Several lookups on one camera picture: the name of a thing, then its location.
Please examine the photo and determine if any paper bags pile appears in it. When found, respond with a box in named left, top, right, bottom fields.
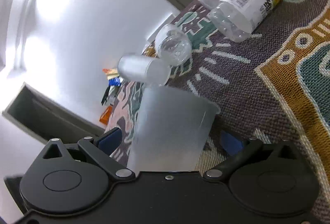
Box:
left=102, top=68, right=123, bottom=87

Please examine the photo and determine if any labelled clear plastic bottle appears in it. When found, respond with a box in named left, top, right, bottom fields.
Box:
left=210, top=0, right=281, bottom=42

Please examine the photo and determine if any patterned woven blanket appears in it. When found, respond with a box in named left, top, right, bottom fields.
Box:
left=107, top=0, right=330, bottom=224

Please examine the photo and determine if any orange gift box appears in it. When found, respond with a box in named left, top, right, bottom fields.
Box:
left=99, top=106, right=112, bottom=125

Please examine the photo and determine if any clear small plastic bottle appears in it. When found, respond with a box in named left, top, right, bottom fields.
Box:
left=155, top=24, right=192, bottom=66

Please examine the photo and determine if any frosted tall cup lying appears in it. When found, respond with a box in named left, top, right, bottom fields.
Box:
left=118, top=54, right=171, bottom=86

